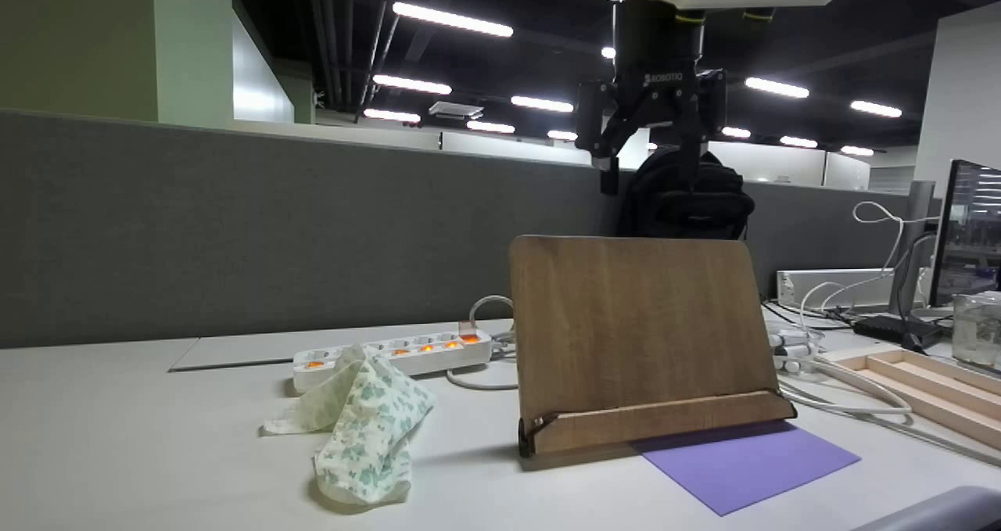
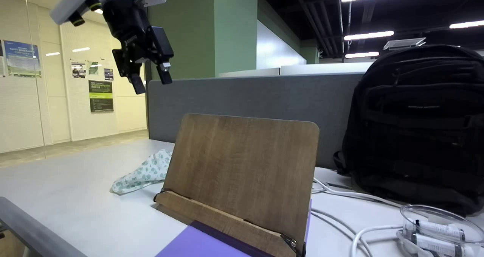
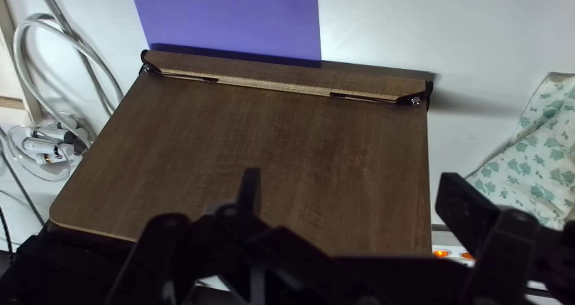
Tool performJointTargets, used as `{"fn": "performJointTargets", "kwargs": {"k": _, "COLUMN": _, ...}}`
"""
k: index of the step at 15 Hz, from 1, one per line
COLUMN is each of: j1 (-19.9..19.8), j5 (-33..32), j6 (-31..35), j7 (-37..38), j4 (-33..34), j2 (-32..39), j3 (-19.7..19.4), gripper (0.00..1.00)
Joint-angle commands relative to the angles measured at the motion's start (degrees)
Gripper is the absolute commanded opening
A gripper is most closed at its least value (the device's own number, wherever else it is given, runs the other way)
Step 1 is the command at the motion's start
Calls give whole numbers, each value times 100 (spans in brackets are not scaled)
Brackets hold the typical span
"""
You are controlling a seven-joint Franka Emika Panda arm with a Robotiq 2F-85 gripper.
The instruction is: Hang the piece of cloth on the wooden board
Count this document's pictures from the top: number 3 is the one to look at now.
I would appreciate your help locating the brown wooden board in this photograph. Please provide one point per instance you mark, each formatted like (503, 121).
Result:
(269, 161)

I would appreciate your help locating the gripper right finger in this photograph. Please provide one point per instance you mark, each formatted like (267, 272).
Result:
(507, 246)

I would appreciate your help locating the white power strip with plugs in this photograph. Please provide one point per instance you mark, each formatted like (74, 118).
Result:
(42, 145)

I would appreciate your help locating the power strip with orange lights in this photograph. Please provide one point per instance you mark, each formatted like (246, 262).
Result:
(453, 252)

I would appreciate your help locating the green floral white cloth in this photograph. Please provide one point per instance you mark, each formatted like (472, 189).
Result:
(539, 161)

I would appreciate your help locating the purple paper sheet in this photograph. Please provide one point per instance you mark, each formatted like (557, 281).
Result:
(233, 19)

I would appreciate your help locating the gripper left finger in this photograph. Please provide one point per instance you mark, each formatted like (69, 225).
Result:
(224, 251)

